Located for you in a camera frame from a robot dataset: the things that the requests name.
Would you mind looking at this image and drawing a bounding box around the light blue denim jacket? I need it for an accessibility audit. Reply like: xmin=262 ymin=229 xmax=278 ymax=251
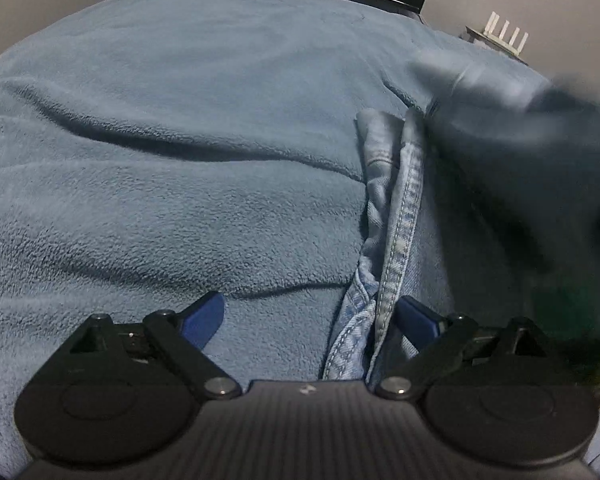
xmin=323 ymin=54 xmax=600 ymax=476

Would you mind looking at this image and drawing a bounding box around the blue fleece bed blanket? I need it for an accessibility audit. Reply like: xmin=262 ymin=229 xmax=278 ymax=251
xmin=0 ymin=0 xmax=542 ymax=477

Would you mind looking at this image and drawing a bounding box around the white wifi router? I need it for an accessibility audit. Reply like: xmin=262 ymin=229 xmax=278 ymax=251
xmin=465 ymin=11 xmax=529 ymax=61

